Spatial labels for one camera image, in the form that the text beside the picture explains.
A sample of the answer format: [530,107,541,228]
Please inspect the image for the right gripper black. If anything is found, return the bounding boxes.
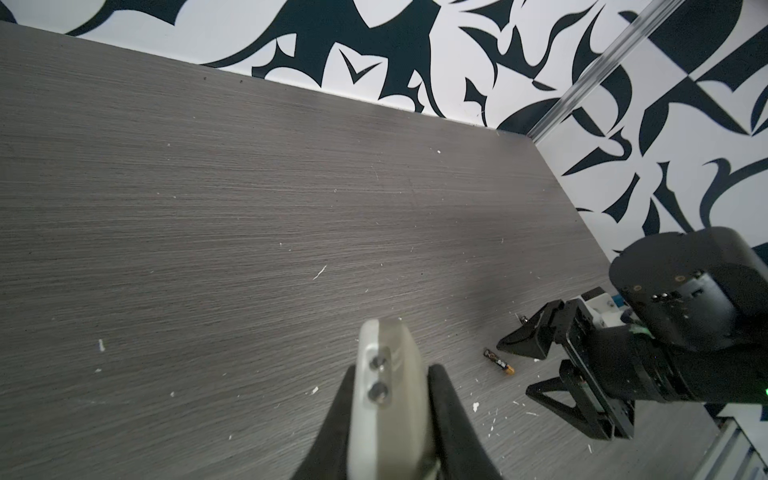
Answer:
[496,300,666,440]

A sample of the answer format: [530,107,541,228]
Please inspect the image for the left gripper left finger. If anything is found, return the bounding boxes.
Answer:
[292,366,355,480]

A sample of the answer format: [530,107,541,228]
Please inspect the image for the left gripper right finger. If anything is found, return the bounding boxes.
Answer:
[427,364,502,480]

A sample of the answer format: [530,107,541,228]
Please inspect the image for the white remote control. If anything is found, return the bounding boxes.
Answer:
[346,317,439,480]

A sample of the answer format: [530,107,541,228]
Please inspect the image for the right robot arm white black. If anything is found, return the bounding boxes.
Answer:
[497,227,767,440]

